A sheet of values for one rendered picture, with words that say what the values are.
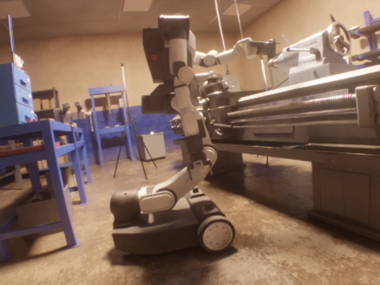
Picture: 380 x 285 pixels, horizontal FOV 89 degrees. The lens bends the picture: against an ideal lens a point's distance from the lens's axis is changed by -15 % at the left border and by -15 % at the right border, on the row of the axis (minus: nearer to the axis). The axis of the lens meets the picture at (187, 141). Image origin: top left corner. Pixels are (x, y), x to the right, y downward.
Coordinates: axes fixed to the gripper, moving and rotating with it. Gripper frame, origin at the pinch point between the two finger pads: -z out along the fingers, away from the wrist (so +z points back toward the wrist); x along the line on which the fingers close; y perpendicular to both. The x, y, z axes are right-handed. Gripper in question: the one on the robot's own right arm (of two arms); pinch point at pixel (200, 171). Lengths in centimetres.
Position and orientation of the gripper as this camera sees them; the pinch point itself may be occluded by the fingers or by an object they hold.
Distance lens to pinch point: 116.0
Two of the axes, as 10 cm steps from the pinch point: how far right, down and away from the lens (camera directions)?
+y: -1.1, -0.6, 9.9
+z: -2.3, -9.7, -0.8
